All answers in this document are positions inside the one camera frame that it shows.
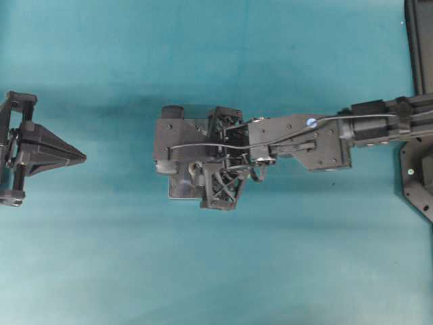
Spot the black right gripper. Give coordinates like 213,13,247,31
200,107,267,211

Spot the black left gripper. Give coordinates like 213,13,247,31
1,91,86,207

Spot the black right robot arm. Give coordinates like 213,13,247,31
200,94,432,217

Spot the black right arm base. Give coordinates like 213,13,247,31
399,1,432,221

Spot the teal table cloth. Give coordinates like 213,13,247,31
1,1,432,324

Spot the grey metal base plate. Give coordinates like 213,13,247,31
167,117,212,201

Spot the grey camera cable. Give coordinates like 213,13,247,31
166,112,400,160

